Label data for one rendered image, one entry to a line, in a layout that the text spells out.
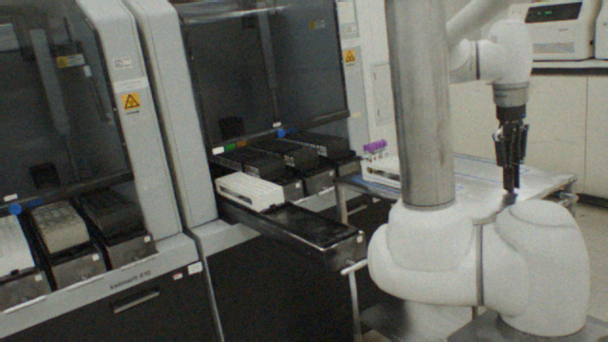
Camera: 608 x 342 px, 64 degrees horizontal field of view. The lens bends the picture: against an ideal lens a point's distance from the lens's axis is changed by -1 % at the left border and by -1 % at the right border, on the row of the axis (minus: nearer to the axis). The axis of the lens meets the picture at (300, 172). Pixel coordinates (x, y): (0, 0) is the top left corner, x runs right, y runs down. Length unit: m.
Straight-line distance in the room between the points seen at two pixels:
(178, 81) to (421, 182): 0.94
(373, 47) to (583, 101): 1.36
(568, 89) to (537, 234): 2.52
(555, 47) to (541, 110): 0.40
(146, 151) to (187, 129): 0.15
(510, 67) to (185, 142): 0.98
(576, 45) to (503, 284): 2.52
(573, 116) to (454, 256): 2.56
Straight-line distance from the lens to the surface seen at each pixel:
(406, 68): 0.87
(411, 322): 1.87
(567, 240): 0.94
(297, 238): 1.31
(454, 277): 0.95
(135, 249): 1.56
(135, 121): 1.58
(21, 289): 1.53
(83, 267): 1.54
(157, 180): 1.62
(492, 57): 1.33
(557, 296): 0.97
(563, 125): 3.47
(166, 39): 1.61
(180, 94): 1.62
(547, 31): 3.43
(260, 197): 1.50
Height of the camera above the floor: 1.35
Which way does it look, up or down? 17 degrees down
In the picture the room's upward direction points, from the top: 8 degrees counter-clockwise
